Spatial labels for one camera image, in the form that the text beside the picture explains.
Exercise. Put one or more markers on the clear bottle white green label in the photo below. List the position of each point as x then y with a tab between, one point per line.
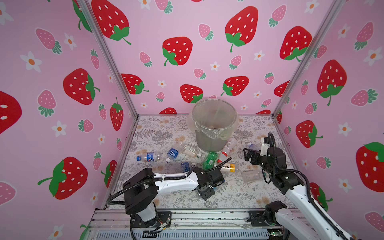
193	152

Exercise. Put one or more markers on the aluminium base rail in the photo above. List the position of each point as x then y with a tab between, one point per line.
199	224

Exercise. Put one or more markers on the Pepsi water bottle blue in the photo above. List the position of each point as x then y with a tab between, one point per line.
149	157

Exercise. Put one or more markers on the Pocari Sweat bottle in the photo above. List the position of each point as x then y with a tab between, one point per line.
172	154

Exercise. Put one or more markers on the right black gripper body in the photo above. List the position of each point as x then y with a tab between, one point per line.
260	160

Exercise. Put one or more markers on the grey mesh waste bin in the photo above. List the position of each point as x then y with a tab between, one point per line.
209	145

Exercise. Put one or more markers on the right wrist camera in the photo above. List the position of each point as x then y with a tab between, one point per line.
265	146

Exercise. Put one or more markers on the clear bottle blue label centre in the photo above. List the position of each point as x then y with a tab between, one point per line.
184	167

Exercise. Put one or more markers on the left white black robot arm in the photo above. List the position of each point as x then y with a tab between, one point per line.
139	192

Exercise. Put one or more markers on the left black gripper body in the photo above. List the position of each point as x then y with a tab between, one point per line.
209	192

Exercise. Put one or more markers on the bottle yellow white label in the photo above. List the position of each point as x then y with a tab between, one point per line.
229	168

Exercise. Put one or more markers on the green bottle near bin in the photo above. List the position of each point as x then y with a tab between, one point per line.
209	162

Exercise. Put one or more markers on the square clear bottle green cap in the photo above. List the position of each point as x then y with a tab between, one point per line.
251	176

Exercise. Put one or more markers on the white bottle red cap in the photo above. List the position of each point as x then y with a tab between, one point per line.
226	150

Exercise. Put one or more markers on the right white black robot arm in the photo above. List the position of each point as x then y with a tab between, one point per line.
295	186

